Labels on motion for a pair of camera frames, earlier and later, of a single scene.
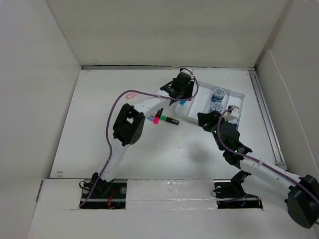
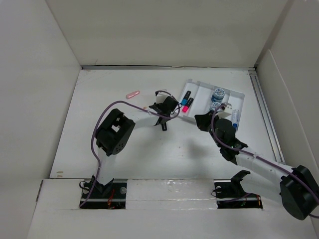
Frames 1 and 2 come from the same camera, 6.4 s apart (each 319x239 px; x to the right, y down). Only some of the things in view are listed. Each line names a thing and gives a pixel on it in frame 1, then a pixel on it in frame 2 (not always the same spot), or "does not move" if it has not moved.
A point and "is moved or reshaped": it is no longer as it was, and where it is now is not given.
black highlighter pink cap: [157, 118] is moved or reshaped
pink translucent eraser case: [130, 94] does not move
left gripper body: [185, 92] to [157, 104]
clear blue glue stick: [236, 121] does not move
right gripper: [211, 118] does not move
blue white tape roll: [216, 106] does not move
